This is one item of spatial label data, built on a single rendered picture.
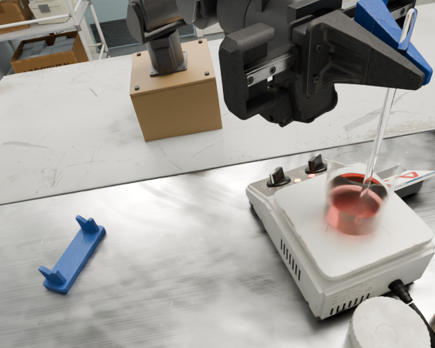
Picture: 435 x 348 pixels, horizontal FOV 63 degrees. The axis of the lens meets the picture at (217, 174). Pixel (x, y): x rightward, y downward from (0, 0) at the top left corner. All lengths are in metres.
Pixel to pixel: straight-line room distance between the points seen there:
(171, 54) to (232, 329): 0.42
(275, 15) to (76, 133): 0.52
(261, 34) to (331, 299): 0.25
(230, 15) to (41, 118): 0.56
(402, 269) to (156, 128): 0.43
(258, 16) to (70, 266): 0.37
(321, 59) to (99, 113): 0.57
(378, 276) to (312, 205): 0.09
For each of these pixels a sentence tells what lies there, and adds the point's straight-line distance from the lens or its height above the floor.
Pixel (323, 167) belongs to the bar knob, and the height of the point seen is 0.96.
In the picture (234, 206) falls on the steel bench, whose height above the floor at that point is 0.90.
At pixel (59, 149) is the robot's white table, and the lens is 0.72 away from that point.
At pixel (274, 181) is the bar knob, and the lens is 0.45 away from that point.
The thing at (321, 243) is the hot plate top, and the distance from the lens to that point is 0.36.
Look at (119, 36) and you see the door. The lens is 3.40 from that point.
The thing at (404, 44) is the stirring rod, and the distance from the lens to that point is 0.26.
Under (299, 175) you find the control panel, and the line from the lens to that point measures 0.48.
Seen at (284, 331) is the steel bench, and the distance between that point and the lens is 0.42.
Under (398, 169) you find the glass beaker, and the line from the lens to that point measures 0.34.
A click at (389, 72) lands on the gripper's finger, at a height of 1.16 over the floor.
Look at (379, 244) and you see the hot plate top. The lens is 0.37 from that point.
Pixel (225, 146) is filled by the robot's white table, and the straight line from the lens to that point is 0.61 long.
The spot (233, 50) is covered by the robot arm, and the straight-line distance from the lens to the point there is 0.24.
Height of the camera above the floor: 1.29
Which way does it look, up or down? 44 degrees down
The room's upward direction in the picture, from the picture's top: 9 degrees counter-clockwise
